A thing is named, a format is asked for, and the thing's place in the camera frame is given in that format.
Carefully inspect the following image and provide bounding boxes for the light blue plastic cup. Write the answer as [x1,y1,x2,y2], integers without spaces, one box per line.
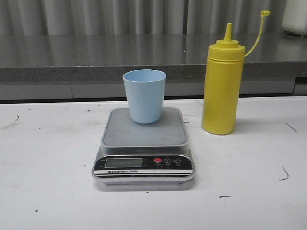
[123,69,166,124]

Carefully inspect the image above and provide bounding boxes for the yellow squeeze bottle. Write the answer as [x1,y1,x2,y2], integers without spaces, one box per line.
[201,10,271,135]

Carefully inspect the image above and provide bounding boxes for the silver electronic kitchen scale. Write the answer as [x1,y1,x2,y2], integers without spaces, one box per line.
[92,107,195,185]

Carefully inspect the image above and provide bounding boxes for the grey stone counter shelf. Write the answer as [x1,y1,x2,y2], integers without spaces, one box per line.
[0,33,307,102]

